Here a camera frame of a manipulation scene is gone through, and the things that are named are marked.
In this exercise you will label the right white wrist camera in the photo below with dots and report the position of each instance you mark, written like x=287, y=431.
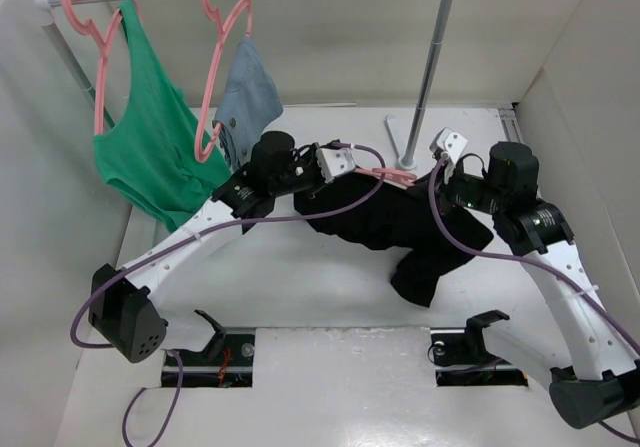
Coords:
x=447, y=148

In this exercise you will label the blue denim garment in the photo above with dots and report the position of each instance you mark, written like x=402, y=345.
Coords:
x=250, y=103

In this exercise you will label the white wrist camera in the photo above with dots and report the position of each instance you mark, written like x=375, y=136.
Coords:
x=447, y=148
x=334, y=162

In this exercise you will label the pink hanger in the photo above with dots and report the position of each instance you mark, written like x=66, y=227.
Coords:
x=104, y=42
x=400, y=178
x=202, y=148

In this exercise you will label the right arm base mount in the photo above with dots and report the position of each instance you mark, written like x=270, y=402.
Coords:
x=457, y=366

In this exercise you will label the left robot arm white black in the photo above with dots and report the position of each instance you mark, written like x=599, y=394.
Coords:
x=132, y=315

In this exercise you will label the green tank top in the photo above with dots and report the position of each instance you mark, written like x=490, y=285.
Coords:
x=148, y=156

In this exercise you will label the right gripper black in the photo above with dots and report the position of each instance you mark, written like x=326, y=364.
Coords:
x=461, y=169

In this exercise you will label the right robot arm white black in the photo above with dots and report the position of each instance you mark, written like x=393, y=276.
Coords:
x=595, y=376

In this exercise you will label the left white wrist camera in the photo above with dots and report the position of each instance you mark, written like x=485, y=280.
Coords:
x=334, y=162

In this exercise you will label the black t shirt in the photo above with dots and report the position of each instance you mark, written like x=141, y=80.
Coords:
x=395, y=217

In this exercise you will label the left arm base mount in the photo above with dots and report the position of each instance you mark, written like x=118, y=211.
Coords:
x=225, y=362

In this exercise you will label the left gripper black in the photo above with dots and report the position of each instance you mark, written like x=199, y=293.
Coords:
x=310, y=154

